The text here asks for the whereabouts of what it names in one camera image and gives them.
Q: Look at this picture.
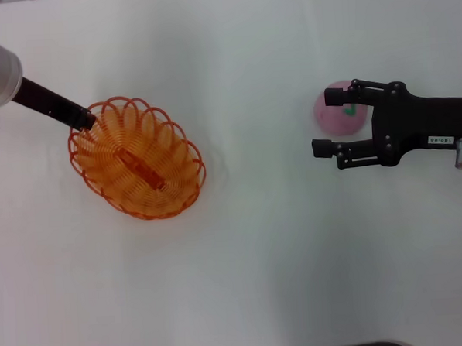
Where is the orange woven plastic basket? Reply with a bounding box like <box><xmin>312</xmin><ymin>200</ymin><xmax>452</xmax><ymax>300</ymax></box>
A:
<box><xmin>66</xmin><ymin>91</ymin><xmax>209</xmax><ymax>224</ymax></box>

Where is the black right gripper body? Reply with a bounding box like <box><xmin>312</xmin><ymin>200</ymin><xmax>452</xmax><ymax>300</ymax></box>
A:
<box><xmin>368</xmin><ymin>78</ymin><xmax>462</xmax><ymax>169</ymax></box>

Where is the pink plush peach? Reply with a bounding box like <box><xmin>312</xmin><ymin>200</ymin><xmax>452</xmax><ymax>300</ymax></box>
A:
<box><xmin>312</xmin><ymin>78</ymin><xmax>371</xmax><ymax>138</ymax></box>

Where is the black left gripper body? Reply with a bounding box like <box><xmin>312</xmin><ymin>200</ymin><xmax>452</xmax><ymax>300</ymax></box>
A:
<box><xmin>9</xmin><ymin>74</ymin><xmax>81</xmax><ymax>130</ymax></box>

